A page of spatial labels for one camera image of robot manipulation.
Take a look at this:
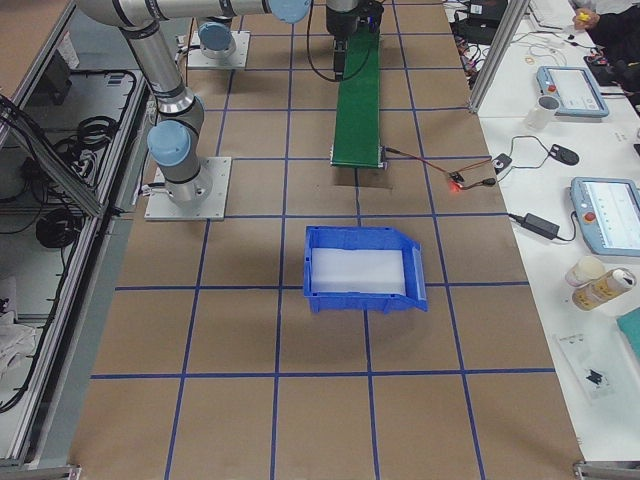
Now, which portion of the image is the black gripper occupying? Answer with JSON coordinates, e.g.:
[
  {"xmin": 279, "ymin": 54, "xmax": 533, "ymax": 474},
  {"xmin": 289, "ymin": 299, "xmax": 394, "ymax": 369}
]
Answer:
[{"xmin": 325, "ymin": 0, "xmax": 359, "ymax": 81}]

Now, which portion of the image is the green conveyor belt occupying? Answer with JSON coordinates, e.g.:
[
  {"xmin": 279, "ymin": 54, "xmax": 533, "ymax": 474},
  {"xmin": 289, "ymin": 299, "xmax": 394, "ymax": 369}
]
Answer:
[{"xmin": 331, "ymin": 26, "xmax": 384, "ymax": 169}]

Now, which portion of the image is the small speed controller board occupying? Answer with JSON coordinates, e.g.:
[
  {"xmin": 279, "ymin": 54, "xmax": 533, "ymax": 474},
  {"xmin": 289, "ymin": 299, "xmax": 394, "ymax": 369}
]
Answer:
[{"xmin": 448, "ymin": 171, "xmax": 465, "ymax": 192}]

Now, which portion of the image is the white plastic cup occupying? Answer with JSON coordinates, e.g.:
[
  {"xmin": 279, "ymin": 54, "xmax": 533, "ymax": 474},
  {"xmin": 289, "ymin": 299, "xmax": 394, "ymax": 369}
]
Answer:
[{"xmin": 524, "ymin": 95, "xmax": 560, "ymax": 131}]

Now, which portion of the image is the blue plastic bin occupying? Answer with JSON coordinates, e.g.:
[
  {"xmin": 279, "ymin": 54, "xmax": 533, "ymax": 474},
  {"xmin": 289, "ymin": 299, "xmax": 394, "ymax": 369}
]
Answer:
[{"xmin": 303, "ymin": 226, "xmax": 428, "ymax": 314}]

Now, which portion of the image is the white foam bin liner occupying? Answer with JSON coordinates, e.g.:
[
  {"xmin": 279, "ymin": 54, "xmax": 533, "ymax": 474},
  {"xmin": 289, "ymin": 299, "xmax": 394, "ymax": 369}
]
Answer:
[{"xmin": 311, "ymin": 248, "xmax": 406, "ymax": 295}]

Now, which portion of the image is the upper teach pendant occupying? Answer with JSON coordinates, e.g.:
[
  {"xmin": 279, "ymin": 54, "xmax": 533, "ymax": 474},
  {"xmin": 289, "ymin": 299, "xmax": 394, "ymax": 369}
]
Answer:
[{"xmin": 536, "ymin": 66, "xmax": 609, "ymax": 118}]

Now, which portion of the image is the teach pendant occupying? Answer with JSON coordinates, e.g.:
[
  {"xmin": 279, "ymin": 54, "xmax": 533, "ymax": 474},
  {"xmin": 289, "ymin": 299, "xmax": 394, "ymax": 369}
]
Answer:
[
  {"xmin": 536, "ymin": 66, "xmax": 609, "ymax": 118},
  {"xmin": 570, "ymin": 177, "xmax": 639, "ymax": 257}
]

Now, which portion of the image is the black computer mouse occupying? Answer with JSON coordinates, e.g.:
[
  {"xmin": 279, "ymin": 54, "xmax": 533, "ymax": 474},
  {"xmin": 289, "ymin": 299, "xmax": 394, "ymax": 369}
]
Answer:
[{"xmin": 549, "ymin": 144, "xmax": 580, "ymax": 166}]

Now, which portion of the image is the black power adapter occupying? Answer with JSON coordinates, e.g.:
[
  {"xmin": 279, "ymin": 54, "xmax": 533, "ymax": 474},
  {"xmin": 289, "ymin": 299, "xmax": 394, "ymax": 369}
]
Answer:
[{"xmin": 521, "ymin": 213, "xmax": 559, "ymax": 240}]

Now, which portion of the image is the lower teach pendant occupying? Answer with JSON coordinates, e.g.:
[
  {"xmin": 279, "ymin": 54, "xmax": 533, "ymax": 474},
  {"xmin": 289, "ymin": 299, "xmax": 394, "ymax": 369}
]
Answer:
[{"xmin": 570, "ymin": 177, "xmax": 639, "ymax": 257}]

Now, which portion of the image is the yellow drink can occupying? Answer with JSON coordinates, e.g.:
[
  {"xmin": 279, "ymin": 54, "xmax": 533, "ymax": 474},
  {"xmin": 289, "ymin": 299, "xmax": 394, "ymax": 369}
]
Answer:
[{"xmin": 572, "ymin": 268, "xmax": 637, "ymax": 311}]

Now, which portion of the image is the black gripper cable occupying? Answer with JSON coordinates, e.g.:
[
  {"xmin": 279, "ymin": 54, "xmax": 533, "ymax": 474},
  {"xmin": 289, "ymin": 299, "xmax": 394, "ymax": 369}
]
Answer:
[{"xmin": 304, "ymin": 0, "xmax": 381, "ymax": 83}]

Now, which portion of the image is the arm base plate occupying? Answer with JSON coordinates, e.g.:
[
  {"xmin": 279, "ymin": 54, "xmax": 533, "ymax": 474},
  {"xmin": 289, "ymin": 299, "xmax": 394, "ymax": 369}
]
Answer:
[
  {"xmin": 144, "ymin": 157, "xmax": 232, "ymax": 221},
  {"xmin": 187, "ymin": 31, "xmax": 250, "ymax": 70}
]

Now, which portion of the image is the red conveyor power wire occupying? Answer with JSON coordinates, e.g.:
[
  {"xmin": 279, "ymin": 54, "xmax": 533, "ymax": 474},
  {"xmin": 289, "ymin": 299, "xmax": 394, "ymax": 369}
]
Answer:
[{"xmin": 383, "ymin": 145, "xmax": 497, "ymax": 191}]

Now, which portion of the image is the aluminium frame post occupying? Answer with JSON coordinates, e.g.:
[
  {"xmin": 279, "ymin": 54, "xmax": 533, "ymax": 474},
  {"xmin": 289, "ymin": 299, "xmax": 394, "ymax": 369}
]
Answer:
[{"xmin": 468, "ymin": 0, "xmax": 529, "ymax": 114}]

